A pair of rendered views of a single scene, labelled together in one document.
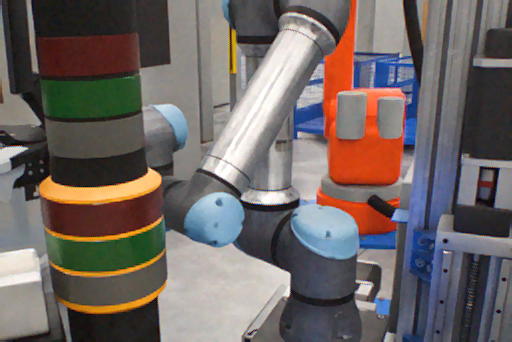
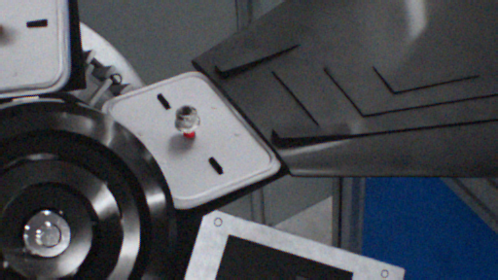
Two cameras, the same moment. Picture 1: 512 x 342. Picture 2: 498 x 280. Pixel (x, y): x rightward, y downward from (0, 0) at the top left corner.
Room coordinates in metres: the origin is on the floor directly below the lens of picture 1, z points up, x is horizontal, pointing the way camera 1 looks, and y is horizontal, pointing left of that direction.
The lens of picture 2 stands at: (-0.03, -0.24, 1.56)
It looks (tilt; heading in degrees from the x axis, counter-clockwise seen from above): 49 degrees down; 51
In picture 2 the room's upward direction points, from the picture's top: 8 degrees counter-clockwise
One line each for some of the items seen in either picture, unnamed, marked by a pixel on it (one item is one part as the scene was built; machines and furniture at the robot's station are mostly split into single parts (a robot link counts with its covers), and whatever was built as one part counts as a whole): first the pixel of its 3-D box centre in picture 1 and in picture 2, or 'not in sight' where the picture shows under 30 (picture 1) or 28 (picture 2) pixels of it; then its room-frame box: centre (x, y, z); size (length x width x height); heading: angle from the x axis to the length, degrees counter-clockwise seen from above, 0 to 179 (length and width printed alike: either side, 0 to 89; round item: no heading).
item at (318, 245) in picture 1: (320, 248); not in sight; (0.94, -0.19, 1.20); 0.13 x 0.12 x 0.14; 39
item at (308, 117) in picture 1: (345, 95); not in sight; (7.36, -1.71, 0.49); 1.27 x 0.88 x 0.98; 143
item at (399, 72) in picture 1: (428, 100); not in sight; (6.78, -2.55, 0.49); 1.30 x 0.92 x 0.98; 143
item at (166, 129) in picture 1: (147, 133); not in sight; (0.87, 0.10, 1.43); 0.11 x 0.08 x 0.09; 129
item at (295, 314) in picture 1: (321, 308); not in sight; (0.93, -0.19, 1.09); 0.15 x 0.15 x 0.10
